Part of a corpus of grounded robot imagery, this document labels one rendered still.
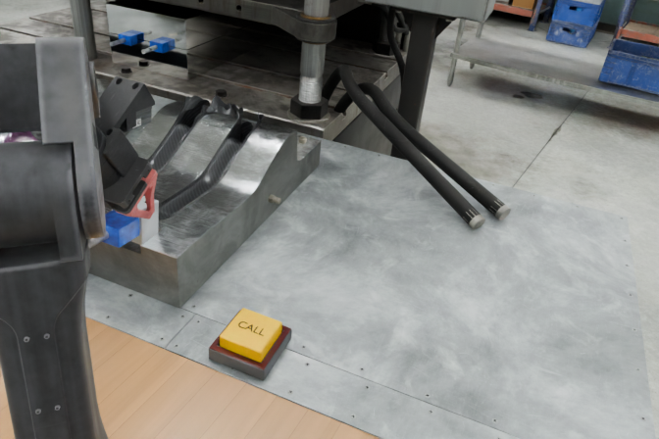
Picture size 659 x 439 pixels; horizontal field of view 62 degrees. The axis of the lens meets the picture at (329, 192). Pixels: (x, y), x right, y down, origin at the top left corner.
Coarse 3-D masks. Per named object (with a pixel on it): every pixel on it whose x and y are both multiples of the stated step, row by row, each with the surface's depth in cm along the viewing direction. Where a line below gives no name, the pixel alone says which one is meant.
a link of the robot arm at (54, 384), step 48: (0, 144) 32; (48, 144) 32; (0, 192) 30; (48, 192) 31; (0, 240) 31; (48, 240) 32; (0, 288) 31; (48, 288) 32; (0, 336) 32; (48, 336) 33; (48, 384) 34; (48, 432) 35; (96, 432) 37
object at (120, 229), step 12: (144, 204) 74; (156, 204) 75; (108, 216) 73; (120, 216) 73; (156, 216) 76; (108, 228) 70; (120, 228) 70; (132, 228) 73; (144, 228) 74; (156, 228) 77; (96, 240) 69; (108, 240) 71; (120, 240) 71; (132, 240) 75; (144, 240) 75
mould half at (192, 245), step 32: (160, 128) 101; (192, 128) 100; (224, 128) 100; (256, 128) 100; (288, 128) 102; (192, 160) 96; (256, 160) 94; (288, 160) 101; (160, 192) 88; (224, 192) 90; (256, 192) 92; (288, 192) 106; (160, 224) 79; (192, 224) 80; (224, 224) 84; (256, 224) 95; (96, 256) 80; (128, 256) 77; (160, 256) 74; (192, 256) 77; (224, 256) 87; (128, 288) 80; (160, 288) 77; (192, 288) 80
